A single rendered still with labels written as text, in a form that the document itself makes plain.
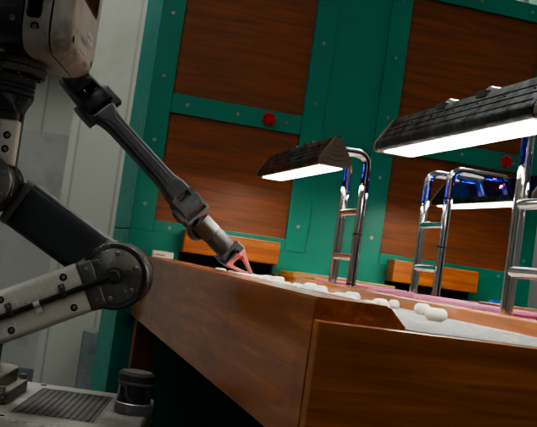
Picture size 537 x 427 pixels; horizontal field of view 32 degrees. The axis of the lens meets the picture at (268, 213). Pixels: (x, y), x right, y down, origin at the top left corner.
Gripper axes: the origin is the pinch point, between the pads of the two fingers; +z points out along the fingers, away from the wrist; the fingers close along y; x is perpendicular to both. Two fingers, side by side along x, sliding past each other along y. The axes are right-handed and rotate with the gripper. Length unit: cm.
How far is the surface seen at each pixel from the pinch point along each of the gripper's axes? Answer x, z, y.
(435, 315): -3, 5, -109
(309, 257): -22.5, 17.6, 37.1
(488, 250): -70, 60, 39
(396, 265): -40, 38, 31
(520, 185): -32, 4, -101
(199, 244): 0.8, -10.9, 31.0
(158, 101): -21, -51, 37
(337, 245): -22.6, 11.1, -4.0
